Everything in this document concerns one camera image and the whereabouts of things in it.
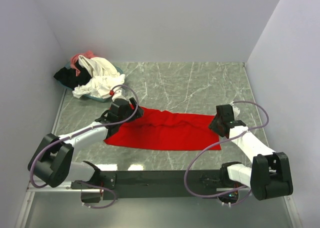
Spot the black t shirt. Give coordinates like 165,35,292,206
53,61,92,90

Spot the white t shirt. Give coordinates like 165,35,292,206
72,55,126,99

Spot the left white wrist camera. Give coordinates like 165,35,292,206
109,87,126,102

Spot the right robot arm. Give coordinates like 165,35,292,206
208,104,294,201

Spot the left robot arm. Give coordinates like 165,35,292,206
27,97,144,189

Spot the teal laundry basket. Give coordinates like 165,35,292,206
54,62,111,103

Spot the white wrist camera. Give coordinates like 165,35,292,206
231,103,241,120
109,87,126,102

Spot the pink t shirt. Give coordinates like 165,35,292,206
69,50,96,70

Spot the aluminium frame rail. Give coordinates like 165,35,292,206
16,186,302,228

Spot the red t shirt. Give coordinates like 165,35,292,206
104,107,219,151

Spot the black base crossbar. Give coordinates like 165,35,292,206
69,169,226,201

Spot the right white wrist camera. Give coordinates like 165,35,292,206
231,103,241,120

